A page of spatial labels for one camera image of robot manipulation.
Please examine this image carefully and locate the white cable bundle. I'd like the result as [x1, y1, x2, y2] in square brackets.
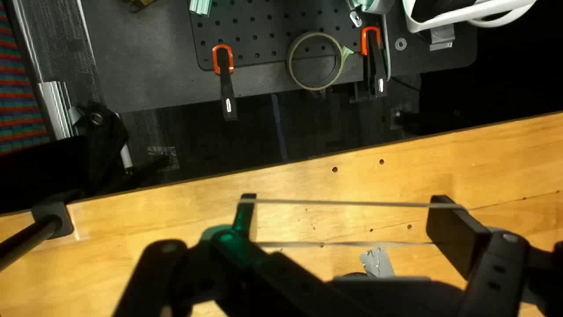
[400, 0, 538, 36]

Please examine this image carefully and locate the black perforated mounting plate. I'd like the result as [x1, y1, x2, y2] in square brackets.
[189, 0, 480, 92]

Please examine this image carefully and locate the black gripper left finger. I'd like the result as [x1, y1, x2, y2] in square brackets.
[112, 193, 330, 317]

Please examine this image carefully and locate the black tripod stand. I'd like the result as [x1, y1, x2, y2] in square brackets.
[0, 201, 75, 274]

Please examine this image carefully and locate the teal plastic piece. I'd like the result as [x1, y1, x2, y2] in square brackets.
[188, 0, 214, 18]

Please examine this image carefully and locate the orange black bar clamp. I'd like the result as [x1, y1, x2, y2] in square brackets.
[358, 25, 390, 99]
[209, 43, 240, 124]

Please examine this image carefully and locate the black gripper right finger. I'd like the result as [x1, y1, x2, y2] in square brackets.
[423, 194, 563, 317]

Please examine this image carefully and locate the olive tape roll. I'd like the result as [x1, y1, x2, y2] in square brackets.
[284, 31, 355, 94]

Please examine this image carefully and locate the colourful patterned board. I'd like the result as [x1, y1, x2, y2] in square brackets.
[0, 0, 52, 156]

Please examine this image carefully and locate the aluminium rail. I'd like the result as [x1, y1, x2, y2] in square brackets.
[10, 0, 101, 141]

